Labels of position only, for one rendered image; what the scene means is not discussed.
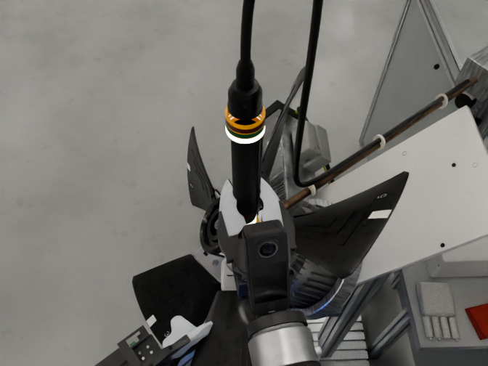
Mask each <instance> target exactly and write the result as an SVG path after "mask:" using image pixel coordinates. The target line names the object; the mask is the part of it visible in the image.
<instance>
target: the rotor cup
mask: <svg viewBox="0 0 488 366"><path fill-rule="evenodd" d="M219 204H220V197H219V198H217V199H215V201H214V202H212V204H211V205H210V206H209V207H208V209H207V211H206V213H205V215H204V217H203V220H202V222H201V225H200V244H201V247H202V249H203V250H204V251H205V252H206V253H208V254H211V255H213V256H218V257H220V258H223V259H225V257H224V256H223V255H221V254H220V253H222V252H221V249H220V247H219V241H218V235H217V229H215V227H214V225H215V222H216V220H218V219H219Z"/></svg>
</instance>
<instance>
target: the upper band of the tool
mask: <svg viewBox="0 0 488 366"><path fill-rule="evenodd" d="M262 111H263V112H261V114H260V115H259V116H258V118H257V117H256V118H254V119H251V120H253V121H255V122H256V123H254V124H251V125H247V126H244V125H240V124H236V123H234V122H235V121H237V120H239V119H237V118H235V117H233V116H232V115H230V113H229V111H228V108H227V107H226V110H225V118H226V119H227V122H228V123H229V124H230V125H231V126H234V127H235V128H237V129H253V128H256V127H257V126H259V125H260V124H262V122H263V121H264V119H265V114H266V111H265V108H264V106H263V110H262ZM231 118H232V119H231Z"/></svg>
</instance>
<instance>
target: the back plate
mask: <svg viewBox="0 0 488 366"><path fill-rule="evenodd" d="M403 171H406V172H409V176H408V179H407V183H406V185H405V188H404V190H403V193H402V195H401V197H400V199H399V202H398V203H397V205H396V208H395V209H394V211H393V213H392V215H391V217H390V218H389V220H388V222H387V223H386V226H385V227H384V228H383V230H382V232H381V233H380V235H379V236H378V238H377V240H376V241H375V243H374V244H373V246H372V248H371V249H370V250H369V252H368V253H367V255H366V256H365V257H364V259H363V260H362V268H361V272H360V274H359V278H358V281H357V284H356V285H355V286H358V285H361V284H363V283H365V282H369V281H371V280H374V279H376V278H379V277H382V276H384V275H387V274H390V273H392V272H395V271H398V270H400V269H404V268H405V267H409V266H411V265H413V264H417V263H419V262H422V261H425V260H427V259H430V258H433V257H435V256H438V255H440V254H443V253H446V252H448V251H451V250H454V249H456V248H459V247H462V246H464V245H467V244H469V243H473V242H475V241H477V240H480V239H483V238H486V237H488V151H487V148H486V146H485V143H484V141H483V139H482V137H481V134H480V132H479V129H478V127H477V125H476V122H475V120H474V118H473V115H472V113H471V110H470V108H469V107H468V106H467V105H465V106H464V107H462V108H460V109H459V110H456V111H455V112H453V113H451V114H450V115H448V116H447V117H445V118H443V119H441V120H440V121H437V122H436V123H434V124H433V125H431V126H429V127H428V128H426V129H424V130H422V131H420V132H419V133H417V134H415V135H414V136H412V137H410V138H409V139H406V140H405V141H403V142H402V143H400V144H398V145H397V146H395V147H392V148H391V149H390V150H388V151H386V152H384V153H383V154H381V155H379V156H378V157H376V158H374V159H372V160H370V161H369V162H367V163H366V164H364V165H362V166H360V167H359V168H356V169H355V170H353V171H352V172H350V173H348V174H347V175H345V176H343V177H341V178H340V179H338V180H336V181H334V182H333V183H331V184H329V185H328V186H326V187H324V188H322V189H321V190H319V191H318V196H319V199H323V200H327V201H330V202H331V203H337V202H340V201H342V200H345V199H347V198H350V197H352V196H354V195H356V194H359V193H361V192H363V191H365V190H368V189H370V188H371V187H374V186H376V185H378V184H380V183H382V182H384V181H386V180H388V179H390V178H392V177H394V176H396V175H397V174H400V173H402V172H403Z"/></svg>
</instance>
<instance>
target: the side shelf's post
mask: <svg viewBox="0 0 488 366"><path fill-rule="evenodd" d="M410 328H411V324H410V318H409V314H408V311H407V306H406V307H405V308H404V309H403V310H402V311H401V312H400V313H399V314H398V316H397V317H396V318H395V319H394V320H393V321H392V322H391V323H390V325H389V326H388V327H387V328H386V329H385V330H384V331H383V332H382V333H381V334H380V335H379V336H378V337H377V338H376V339H375V341H374V342H373V343H372V344H371V345H370V346H369V347H368V348H367V354H368V359H378V358H379V357H380V356H381V355H382V354H383V353H384V352H386V351H387V350H388V349H389V348H390V347H391V346H392V345H393V344H394V343H396V342H397V341H398V340H399V339H400V338H401V337H402V336H403V335H404V334H405V333H406V332H407V331H408V330H409V329H410Z"/></svg>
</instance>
